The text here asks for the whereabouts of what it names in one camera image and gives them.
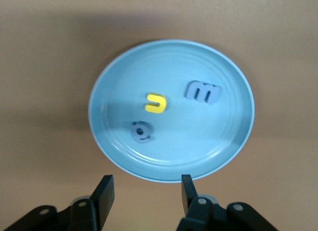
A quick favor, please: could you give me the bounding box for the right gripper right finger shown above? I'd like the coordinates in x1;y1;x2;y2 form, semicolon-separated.
176;174;276;231

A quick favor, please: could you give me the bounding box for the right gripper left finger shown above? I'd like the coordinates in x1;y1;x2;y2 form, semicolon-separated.
2;174;116;231

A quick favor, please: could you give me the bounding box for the blue foam letter a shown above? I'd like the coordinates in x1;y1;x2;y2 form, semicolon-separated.
130;120;155;145

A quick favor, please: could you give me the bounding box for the yellow foam letter u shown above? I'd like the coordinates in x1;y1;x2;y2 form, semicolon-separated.
145;92;167;114

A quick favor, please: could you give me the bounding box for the blue lowercase foam letter m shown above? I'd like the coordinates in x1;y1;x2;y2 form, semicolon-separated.
183;80;222;106

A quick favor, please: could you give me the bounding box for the blue plate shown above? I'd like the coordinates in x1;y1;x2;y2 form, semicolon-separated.
87;39;255;184

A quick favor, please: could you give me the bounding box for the brown table cover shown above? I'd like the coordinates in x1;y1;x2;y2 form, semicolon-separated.
0;0;318;231

